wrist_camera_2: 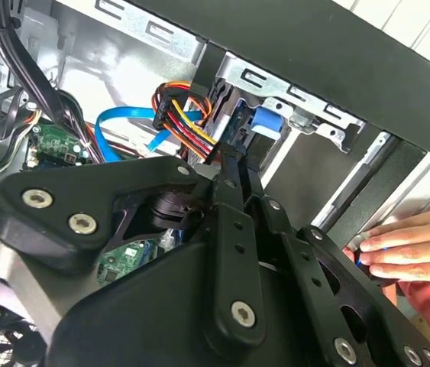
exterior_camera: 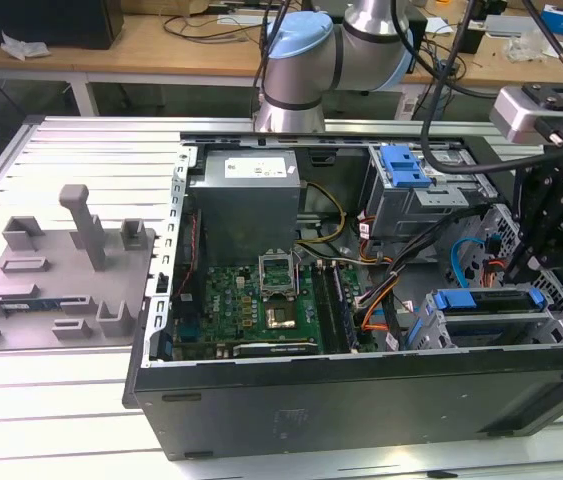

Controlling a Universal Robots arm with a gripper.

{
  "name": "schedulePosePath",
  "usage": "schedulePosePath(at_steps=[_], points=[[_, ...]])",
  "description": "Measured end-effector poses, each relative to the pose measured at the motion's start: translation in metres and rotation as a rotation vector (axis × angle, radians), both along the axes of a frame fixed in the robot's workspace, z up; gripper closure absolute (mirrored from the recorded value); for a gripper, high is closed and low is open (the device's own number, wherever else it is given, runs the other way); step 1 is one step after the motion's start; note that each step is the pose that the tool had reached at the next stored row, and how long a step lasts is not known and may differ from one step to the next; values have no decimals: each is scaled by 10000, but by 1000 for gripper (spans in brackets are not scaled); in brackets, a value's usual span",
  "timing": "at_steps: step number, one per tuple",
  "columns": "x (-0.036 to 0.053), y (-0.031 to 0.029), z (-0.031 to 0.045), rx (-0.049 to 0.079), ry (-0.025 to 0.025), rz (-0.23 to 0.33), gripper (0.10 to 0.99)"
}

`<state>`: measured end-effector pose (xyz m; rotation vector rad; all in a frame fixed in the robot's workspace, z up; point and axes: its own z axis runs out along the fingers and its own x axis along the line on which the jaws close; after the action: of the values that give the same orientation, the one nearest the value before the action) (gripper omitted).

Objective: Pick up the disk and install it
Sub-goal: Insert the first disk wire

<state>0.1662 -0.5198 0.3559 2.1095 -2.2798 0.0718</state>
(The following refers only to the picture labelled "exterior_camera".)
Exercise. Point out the hard disk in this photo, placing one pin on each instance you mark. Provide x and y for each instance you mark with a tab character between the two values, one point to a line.
456	300

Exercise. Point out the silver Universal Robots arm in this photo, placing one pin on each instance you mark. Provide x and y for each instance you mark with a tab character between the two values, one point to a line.
301	65

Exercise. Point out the grey metal disk bay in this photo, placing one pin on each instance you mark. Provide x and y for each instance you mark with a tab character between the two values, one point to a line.
556	328

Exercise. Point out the grey optical drive cage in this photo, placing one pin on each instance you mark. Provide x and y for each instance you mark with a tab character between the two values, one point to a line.
401	210

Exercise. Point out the blue plastic drive latch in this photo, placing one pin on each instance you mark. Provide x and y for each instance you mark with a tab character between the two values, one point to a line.
401	167

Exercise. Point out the clear plastic wrapping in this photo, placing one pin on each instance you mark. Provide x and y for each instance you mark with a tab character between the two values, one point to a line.
521	50

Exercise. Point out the small black container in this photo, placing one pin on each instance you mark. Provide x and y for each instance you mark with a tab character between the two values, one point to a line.
473	42

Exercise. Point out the silver flat device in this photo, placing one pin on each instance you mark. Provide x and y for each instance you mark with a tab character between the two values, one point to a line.
508	25

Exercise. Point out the white paper sheet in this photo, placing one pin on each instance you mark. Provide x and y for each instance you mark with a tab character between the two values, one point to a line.
438	26

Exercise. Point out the RAM slot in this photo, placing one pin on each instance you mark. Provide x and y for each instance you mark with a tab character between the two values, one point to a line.
323	310
342	307

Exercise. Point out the CPU socket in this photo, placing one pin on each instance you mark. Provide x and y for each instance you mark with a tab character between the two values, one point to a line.
282	318

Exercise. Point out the grey power supply unit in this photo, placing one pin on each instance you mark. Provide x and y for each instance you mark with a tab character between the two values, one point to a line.
246	210

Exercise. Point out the black open PC case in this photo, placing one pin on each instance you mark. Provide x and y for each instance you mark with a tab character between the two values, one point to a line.
311	400

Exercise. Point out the black graphics card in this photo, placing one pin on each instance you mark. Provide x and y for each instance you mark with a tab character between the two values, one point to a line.
276	348

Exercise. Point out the green motherboard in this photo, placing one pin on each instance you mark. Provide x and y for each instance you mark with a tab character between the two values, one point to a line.
231	300

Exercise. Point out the wooden workbench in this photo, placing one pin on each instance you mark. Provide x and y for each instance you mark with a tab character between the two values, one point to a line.
161	57

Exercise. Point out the grey plastic parts rack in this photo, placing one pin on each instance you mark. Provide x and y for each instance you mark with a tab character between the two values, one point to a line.
61	280

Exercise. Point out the large black box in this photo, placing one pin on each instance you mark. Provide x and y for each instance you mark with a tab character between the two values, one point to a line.
61	25

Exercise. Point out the crumpled clear plastic bag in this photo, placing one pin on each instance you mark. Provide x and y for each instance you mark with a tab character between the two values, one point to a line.
23	47

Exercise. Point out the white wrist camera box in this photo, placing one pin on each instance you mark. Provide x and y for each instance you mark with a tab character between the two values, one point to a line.
516	117

